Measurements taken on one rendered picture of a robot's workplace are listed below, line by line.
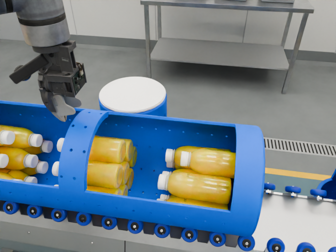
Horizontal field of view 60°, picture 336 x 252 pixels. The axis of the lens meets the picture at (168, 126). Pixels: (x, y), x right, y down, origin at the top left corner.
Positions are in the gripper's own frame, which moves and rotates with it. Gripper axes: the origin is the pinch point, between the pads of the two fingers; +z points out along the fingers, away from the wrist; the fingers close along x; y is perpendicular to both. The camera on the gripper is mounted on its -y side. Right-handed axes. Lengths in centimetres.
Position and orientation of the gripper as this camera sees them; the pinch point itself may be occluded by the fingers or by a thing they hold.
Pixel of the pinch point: (60, 116)
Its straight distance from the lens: 78.9
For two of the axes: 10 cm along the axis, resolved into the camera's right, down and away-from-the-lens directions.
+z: 0.0, 7.9, 6.2
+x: 1.7, -6.1, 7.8
